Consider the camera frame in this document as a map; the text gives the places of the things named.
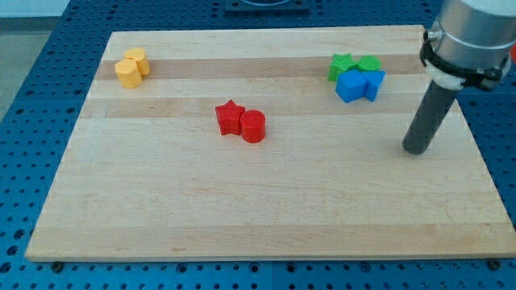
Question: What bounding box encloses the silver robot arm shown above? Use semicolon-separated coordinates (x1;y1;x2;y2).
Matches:
420;0;515;91

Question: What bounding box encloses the blue triangle block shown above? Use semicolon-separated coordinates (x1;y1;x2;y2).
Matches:
361;71;386;102

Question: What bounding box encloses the red cylinder block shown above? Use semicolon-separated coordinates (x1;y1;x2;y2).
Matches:
240;110;266;143

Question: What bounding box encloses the wooden board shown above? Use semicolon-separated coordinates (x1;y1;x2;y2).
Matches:
25;25;515;262

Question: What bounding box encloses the red star block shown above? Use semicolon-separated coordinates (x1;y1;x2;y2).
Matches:
215;100;245;135

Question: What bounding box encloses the blue cube block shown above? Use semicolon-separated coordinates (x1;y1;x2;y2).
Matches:
335;69;367;103

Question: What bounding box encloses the green star block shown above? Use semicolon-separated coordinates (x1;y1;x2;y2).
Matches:
327;54;358;82

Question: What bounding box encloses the green cylinder block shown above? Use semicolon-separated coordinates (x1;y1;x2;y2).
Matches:
357;56;381;72

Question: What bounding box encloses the yellow heart block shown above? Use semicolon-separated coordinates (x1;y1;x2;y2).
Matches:
123;47;151;76

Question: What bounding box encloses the yellow hexagon block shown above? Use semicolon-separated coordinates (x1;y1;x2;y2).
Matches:
114;59;143;89

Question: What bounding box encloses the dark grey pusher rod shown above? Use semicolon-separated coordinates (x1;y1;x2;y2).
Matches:
402;81;458;155

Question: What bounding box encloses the black cable clamp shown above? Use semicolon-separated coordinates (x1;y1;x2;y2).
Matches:
419;30;510;91

